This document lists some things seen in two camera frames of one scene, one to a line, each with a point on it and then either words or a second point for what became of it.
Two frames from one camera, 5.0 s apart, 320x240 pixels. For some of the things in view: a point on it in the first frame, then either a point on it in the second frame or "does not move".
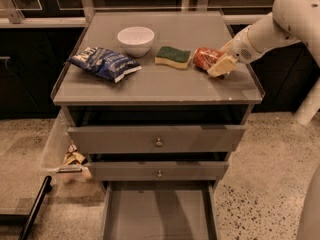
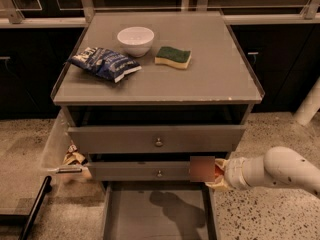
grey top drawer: (171, 139) does not move
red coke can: (206, 57) → (218, 172)
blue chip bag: (104, 63) does not move
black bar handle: (45, 189) does not move
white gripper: (240, 49) → (234, 173)
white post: (310, 106) does not move
